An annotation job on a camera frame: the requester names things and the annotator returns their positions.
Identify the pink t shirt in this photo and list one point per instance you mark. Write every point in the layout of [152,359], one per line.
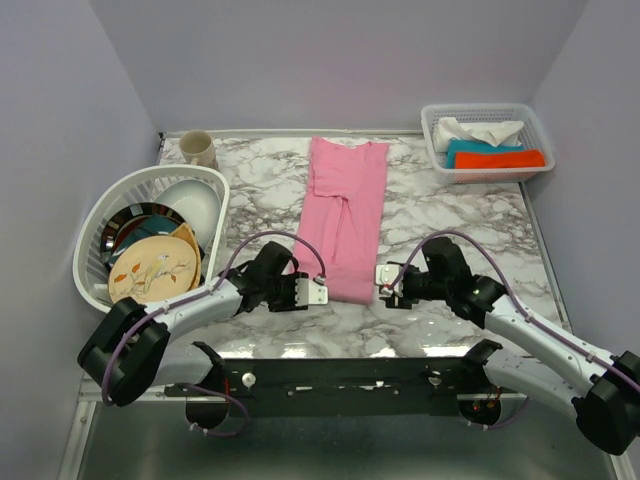
[342,212]

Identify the tan scalloped dish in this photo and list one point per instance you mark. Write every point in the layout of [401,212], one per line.
[185,233]

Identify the aluminium frame rail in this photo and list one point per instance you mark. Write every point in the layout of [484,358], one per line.
[170,433]

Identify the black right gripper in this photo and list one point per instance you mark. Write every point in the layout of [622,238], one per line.
[404,301]

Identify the teal folded t shirt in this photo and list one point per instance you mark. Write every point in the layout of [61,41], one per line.
[465,146]

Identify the teal ceramic plate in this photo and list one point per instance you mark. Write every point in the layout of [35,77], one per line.
[153,225]

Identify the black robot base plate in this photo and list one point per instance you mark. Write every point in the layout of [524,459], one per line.
[439,386]

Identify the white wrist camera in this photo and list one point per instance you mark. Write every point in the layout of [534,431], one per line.
[388,277]
[312,289]

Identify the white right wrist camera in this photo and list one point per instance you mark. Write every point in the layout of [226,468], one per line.
[388,277]

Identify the white oval dish basket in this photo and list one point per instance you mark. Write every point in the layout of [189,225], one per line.
[89,272]

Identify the dark striped rim plate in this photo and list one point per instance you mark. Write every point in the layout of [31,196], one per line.
[123,218]

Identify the white ceramic bowl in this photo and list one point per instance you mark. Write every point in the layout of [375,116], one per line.
[199,205]

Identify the beige bird pattern plate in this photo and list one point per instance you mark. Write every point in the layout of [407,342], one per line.
[154,269]

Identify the beige ceramic mug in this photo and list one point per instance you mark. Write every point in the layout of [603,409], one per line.
[197,148]

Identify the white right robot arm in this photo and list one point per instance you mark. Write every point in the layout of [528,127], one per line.
[596,388]

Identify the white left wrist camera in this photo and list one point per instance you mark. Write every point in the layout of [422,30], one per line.
[312,289]

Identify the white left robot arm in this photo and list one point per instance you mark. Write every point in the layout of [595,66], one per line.
[129,351]

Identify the white plastic mesh basket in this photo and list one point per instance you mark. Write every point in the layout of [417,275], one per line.
[531,138]

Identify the orange folded t shirt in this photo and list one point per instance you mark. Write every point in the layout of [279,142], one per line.
[504,160]

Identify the white folded t shirt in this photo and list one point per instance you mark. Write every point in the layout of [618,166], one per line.
[495,134]

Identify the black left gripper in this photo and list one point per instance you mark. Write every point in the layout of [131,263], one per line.
[290,305]

